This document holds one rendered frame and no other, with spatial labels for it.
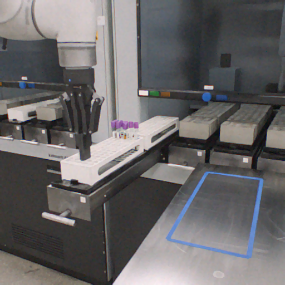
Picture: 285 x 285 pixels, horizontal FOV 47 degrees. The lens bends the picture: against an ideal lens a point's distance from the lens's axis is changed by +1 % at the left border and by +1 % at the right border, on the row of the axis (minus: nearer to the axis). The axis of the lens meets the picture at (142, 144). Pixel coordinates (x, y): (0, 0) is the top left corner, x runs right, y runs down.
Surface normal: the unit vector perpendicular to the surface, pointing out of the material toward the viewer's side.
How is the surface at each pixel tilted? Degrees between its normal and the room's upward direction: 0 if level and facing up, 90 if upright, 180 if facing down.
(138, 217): 90
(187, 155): 90
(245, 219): 0
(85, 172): 90
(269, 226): 0
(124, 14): 90
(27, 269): 0
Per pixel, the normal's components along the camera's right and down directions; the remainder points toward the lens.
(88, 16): 0.76, 0.21
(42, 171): -0.46, 0.27
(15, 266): -0.01, -0.95
